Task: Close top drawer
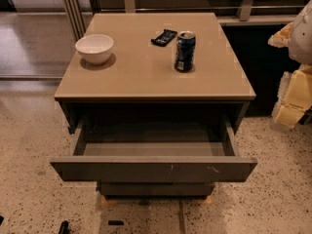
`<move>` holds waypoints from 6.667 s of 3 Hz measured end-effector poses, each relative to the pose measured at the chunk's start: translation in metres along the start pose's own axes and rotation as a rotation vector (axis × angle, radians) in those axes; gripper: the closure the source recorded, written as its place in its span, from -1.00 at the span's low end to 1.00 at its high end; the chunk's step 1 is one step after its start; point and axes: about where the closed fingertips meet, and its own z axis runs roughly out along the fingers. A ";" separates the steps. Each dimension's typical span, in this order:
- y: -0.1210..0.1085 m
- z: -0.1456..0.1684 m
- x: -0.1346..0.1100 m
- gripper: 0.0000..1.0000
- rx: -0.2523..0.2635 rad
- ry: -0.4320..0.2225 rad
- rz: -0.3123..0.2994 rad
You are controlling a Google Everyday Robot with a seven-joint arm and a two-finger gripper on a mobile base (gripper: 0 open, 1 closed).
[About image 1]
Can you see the grey top drawer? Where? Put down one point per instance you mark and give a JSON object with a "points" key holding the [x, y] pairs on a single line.
{"points": [[154, 153]]}

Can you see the grey drawer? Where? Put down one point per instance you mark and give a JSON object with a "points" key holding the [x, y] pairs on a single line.
{"points": [[155, 189], [154, 153]]}

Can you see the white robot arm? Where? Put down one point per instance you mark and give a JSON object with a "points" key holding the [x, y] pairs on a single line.
{"points": [[295, 89]]}

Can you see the grey drawer cabinet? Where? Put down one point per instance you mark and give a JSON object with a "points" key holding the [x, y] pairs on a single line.
{"points": [[139, 83]]}

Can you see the grey lower drawer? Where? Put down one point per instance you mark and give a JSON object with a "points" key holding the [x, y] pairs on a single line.
{"points": [[155, 189]]}

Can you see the blue soda can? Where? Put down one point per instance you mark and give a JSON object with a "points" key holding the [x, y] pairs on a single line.
{"points": [[185, 47]]}

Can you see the black snack packet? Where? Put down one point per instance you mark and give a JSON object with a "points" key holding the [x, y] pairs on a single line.
{"points": [[164, 38]]}

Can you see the white ceramic bowl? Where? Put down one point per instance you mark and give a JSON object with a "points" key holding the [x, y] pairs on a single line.
{"points": [[95, 49]]}

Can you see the metal railing shelf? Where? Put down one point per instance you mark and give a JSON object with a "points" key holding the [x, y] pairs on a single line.
{"points": [[229, 12]]}

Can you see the black object floor left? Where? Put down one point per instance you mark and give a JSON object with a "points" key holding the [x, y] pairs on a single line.
{"points": [[64, 228]]}

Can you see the metal window frame post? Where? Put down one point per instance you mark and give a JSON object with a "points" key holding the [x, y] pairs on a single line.
{"points": [[75, 18]]}

